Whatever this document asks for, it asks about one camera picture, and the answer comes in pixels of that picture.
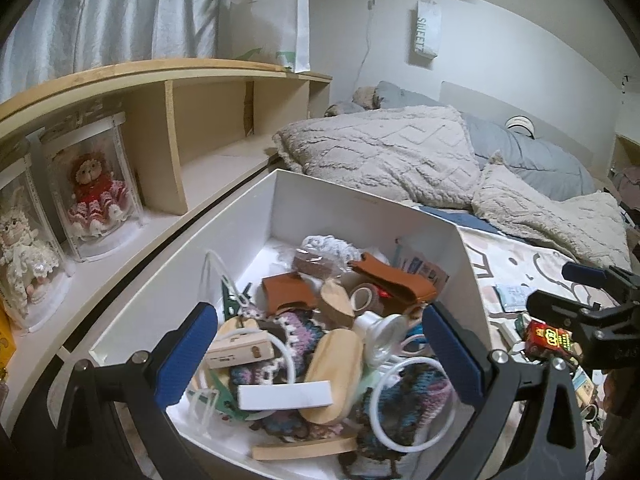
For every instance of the green clothespin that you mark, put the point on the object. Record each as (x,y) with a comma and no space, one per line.
(220,385)
(230,302)

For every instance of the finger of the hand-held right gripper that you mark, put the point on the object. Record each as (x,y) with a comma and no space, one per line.
(585,274)
(555,305)

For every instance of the blue printed packet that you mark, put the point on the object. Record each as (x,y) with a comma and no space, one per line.
(425,267)

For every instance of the white lace doily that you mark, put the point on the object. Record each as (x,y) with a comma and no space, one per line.
(325,245)

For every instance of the brown leather case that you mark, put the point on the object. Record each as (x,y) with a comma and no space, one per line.
(395,280)

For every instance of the pink blue crochet coaster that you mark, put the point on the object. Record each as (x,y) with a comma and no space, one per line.
(300,332)
(425,395)

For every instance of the yellow box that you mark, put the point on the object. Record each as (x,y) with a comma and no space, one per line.
(6,340)

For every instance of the wooden strip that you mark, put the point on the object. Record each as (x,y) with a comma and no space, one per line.
(300,449)

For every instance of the beige textured blanket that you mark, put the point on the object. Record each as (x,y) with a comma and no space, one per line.
(390,160)

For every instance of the wooden oval piece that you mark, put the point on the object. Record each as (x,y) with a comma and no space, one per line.
(337,305)
(332,375)

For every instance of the hanging white paper bag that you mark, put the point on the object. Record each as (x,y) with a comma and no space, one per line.
(426,30)

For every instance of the light brown tape roll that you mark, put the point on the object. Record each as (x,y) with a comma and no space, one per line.
(361,294)

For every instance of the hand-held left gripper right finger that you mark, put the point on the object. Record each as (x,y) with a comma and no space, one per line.
(450,355)

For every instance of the teal printed pouch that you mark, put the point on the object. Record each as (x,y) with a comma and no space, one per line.
(510,296)

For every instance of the brown leather pouch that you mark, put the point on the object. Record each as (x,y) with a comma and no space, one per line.
(287,295)

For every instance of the white cardboard box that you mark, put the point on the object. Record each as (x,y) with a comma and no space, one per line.
(360,210)

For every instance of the small red snack packet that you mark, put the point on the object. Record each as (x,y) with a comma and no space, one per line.
(545,337)

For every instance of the dark blue bed sheet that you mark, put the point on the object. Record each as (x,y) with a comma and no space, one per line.
(460,217)

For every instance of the white dress doll in case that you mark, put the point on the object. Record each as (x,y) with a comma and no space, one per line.
(20,250)

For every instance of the wooden shelf unit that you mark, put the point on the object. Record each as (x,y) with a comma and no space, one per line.
(210,125)

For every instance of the labelled wooden block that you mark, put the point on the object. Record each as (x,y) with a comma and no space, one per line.
(240,352)

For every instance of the white curtain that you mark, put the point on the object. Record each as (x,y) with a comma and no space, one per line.
(100,25)

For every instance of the white plastic pump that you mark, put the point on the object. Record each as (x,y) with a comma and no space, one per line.
(380,335)

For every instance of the white card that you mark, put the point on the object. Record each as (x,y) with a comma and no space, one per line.
(285,395)

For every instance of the wooden side shelf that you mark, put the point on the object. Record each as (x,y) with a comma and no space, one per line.
(625,155)

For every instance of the grey duvet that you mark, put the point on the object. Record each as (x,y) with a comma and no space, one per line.
(540,165)

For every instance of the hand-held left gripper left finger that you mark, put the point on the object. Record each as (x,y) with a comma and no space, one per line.
(187,355)

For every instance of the white headphones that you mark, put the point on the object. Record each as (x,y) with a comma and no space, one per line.
(520,122)

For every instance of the red dress doll in case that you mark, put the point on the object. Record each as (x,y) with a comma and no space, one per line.
(92,195)

